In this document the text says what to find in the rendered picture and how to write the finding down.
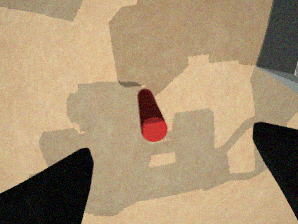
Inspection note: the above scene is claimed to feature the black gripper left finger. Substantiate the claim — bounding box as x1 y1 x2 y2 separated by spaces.
0 148 94 224

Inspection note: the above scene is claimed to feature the dark red peg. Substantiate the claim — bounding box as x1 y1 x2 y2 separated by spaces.
138 89 168 141

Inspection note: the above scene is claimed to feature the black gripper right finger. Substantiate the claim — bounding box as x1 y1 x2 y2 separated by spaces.
253 121 298 220

